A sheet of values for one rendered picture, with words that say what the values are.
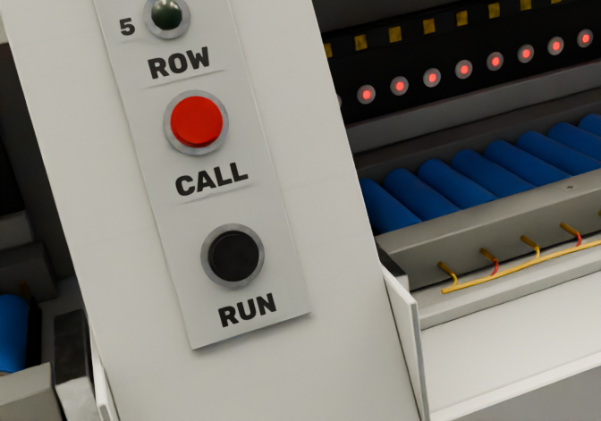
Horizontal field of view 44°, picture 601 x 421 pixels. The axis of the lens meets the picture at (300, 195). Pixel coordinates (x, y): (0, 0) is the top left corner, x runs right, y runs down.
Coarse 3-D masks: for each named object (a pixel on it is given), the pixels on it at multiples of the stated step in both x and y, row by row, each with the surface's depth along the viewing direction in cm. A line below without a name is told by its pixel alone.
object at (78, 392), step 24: (0, 216) 38; (24, 216) 38; (0, 240) 38; (24, 240) 38; (72, 288) 38; (48, 312) 36; (72, 312) 30; (48, 336) 34; (72, 336) 29; (48, 360) 32; (72, 360) 27; (96, 360) 23; (72, 384) 26; (96, 384) 22; (72, 408) 26; (96, 408) 27
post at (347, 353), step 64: (0, 0) 22; (64, 0) 22; (256, 0) 24; (64, 64) 22; (256, 64) 24; (320, 64) 24; (64, 128) 22; (128, 128) 23; (320, 128) 24; (64, 192) 22; (128, 192) 23; (320, 192) 24; (128, 256) 23; (320, 256) 24; (128, 320) 23; (320, 320) 24; (384, 320) 25; (128, 384) 23; (192, 384) 23; (256, 384) 24; (320, 384) 24; (384, 384) 25
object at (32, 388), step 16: (32, 368) 28; (48, 368) 28; (0, 384) 27; (16, 384) 27; (32, 384) 27; (48, 384) 27; (0, 400) 26; (16, 400) 26; (32, 400) 26; (48, 400) 27; (0, 416) 26; (16, 416) 26; (32, 416) 27; (48, 416) 27; (64, 416) 28
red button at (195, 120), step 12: (180, 108) 22; (192, 108) 23; (204, 108) 23; (216, 108) 23; (180, 120) 22; (192, 120) 23; (204, 120) 23; (216, 120) 23; (180, 132) 22; (192, 132) 23; (204, 132) 23; (216, 132) 23; (192, 144) 23; (204, 144) 23
